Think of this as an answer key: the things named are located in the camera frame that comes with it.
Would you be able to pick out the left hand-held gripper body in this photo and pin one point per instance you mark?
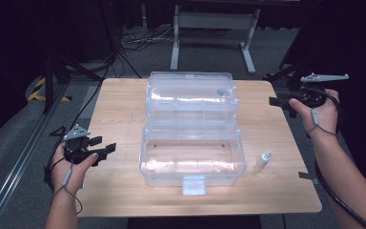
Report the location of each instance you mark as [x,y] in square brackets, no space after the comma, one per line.
[76,148]

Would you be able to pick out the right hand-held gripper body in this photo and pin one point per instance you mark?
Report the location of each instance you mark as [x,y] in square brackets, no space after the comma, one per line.
[313,95]

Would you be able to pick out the small white dropper bottle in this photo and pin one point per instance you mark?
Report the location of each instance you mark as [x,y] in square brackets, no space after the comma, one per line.
[263,160]

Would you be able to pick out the clear plastic storage box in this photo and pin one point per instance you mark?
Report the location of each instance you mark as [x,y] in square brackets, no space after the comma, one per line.
[192,159]

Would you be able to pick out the person's right hand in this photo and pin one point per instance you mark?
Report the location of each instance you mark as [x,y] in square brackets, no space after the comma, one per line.
[324,117]

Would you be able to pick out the person's left hand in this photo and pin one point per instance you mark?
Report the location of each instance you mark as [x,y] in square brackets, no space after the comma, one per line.
[73,175]

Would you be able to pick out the black metal stand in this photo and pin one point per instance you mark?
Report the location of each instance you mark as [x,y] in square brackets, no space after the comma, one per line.
[48,82]
[279,74]

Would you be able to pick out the yellow black floor tape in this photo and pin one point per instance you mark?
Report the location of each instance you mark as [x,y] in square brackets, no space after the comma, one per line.
[35,95]

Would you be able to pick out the grey metal desk frame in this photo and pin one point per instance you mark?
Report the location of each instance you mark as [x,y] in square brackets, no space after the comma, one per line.
[216,20]

